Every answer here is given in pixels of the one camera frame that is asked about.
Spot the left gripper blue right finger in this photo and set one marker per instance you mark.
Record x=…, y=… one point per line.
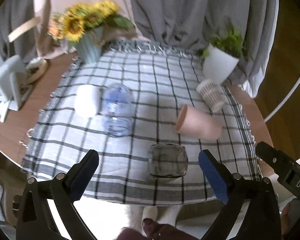
x=230, y=189

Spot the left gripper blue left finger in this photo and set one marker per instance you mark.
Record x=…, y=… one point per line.
x=70, y=188

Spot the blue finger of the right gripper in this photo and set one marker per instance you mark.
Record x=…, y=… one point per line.
x=279, y=162

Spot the smoky grey glass cup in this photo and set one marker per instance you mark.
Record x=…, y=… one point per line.
x=167, y=161

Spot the pink paper cup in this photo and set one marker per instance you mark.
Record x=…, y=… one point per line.
x=197, y=124

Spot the plain white cup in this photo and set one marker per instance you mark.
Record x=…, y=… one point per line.
x=87, y=101

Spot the patterned white paper cup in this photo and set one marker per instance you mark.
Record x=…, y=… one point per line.
x=211, y=95

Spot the clear bluish plastic cup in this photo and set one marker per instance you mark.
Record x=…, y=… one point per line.
x=117, y=110

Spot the white slipper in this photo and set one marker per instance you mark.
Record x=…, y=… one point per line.
x=149, y=212

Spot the checkered grey white tablecloth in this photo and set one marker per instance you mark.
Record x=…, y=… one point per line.
x=161, y=79

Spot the white power strip cube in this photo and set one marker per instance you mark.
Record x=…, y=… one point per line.
x=13, y=89

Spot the green plant in white pot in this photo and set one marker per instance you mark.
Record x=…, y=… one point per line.
x=223, y=53

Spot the wooden desk lamp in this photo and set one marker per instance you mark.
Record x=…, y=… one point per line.
x=36, y=65

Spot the sunflower bouquet in blue vase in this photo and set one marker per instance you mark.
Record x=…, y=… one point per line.
x=83, y=26

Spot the grey curtain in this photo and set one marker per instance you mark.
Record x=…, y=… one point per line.
x=187, y=24

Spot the white ring light hoop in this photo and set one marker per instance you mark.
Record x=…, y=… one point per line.
x=284, y=100

